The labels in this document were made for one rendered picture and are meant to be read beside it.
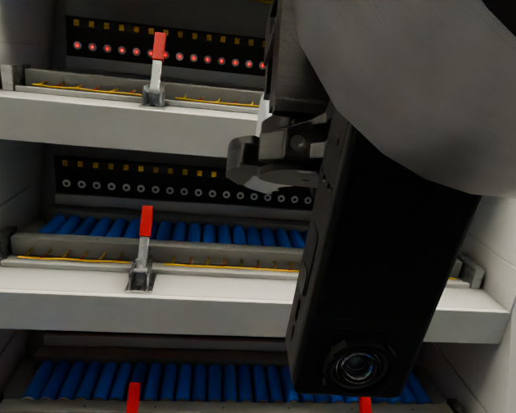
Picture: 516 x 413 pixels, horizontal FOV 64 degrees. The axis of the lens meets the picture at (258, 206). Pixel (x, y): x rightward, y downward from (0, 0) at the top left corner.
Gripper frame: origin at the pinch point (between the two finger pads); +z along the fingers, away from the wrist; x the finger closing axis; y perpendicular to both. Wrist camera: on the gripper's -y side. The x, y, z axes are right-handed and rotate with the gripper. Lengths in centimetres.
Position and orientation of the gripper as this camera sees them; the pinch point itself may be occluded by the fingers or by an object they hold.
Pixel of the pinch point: (291, 189)
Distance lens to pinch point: 28.8
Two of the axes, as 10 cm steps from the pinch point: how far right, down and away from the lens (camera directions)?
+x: -9.9, -0.8, -1.1
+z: -1.2, 0.7, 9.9
